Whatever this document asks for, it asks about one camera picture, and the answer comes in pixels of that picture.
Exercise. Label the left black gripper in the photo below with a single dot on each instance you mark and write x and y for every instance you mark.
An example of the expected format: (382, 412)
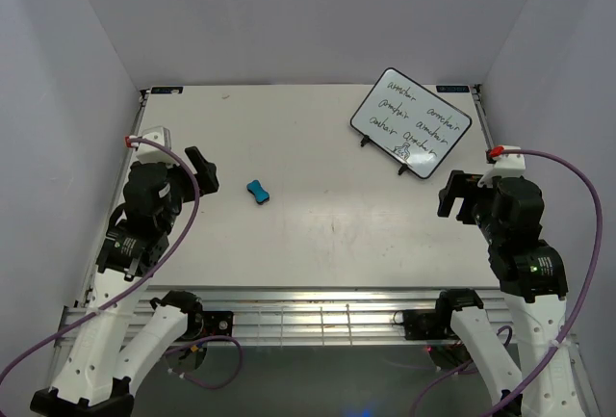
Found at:
(206, 170)

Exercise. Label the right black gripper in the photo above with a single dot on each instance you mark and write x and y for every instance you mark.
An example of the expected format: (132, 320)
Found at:
(456, 186)

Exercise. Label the blue whiteboard eraser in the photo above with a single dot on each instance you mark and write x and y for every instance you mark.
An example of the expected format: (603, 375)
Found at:
(260, 195)

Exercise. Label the small black-framed whiteboard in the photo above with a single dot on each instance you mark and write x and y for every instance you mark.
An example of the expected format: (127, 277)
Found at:
(419, 127)

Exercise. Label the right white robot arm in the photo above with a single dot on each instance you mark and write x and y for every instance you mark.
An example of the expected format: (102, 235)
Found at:
(533, 283)

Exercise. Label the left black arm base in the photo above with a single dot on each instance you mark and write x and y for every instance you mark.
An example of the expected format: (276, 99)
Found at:
(214, 323)

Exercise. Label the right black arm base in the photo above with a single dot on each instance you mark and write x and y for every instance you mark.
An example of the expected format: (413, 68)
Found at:
(423, 324)

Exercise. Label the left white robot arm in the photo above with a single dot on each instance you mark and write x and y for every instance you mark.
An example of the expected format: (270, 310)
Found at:
(103, 372)

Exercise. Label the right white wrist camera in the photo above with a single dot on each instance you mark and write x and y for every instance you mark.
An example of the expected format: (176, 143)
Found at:
(505, 161)

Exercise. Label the wire whiteboard stand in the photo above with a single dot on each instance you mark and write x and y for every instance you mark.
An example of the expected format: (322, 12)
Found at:
(402, 166)

